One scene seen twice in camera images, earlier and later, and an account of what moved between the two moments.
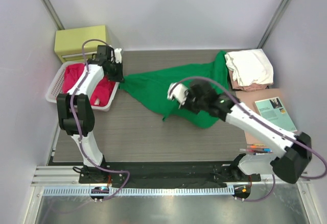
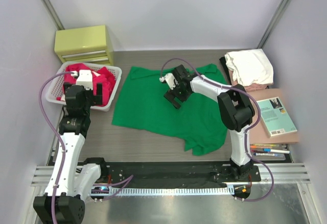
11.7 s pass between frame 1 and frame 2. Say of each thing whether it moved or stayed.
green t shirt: moved
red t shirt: stayed
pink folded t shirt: stayed
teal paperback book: stayed
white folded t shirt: stayed
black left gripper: moved
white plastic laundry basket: stayed
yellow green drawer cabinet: stayed
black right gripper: moved
